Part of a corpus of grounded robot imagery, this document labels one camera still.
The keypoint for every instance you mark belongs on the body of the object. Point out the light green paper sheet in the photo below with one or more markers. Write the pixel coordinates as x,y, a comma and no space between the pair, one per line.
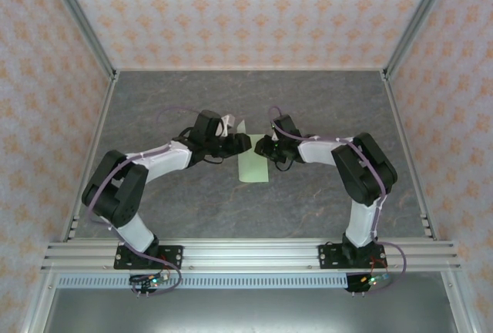
252,171

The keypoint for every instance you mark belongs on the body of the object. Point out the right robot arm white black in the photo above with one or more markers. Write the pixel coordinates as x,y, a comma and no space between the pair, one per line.
354,186

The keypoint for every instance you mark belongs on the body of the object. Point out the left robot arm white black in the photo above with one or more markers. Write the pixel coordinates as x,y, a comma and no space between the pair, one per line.
127,194

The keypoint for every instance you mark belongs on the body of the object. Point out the aluminium cross beam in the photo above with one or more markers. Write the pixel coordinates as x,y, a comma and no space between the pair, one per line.
250,256

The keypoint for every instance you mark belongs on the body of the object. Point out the small controller circuit board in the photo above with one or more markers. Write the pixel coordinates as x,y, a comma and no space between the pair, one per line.
371,281
154,281

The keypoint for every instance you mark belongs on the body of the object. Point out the grey metal panel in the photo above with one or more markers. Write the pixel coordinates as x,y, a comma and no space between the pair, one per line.
250,311

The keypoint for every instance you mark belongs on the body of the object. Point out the aluminium side rail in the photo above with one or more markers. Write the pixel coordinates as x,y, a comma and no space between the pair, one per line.
91,155
409,155

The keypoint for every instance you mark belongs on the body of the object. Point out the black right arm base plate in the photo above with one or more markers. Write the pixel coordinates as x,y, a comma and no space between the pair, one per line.
327,257

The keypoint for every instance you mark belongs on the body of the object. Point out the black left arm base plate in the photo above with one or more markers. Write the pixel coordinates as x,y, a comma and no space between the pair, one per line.
173,256

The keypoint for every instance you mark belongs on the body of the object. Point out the aluminium frame post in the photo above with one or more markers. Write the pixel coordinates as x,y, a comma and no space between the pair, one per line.
82,17
418,17

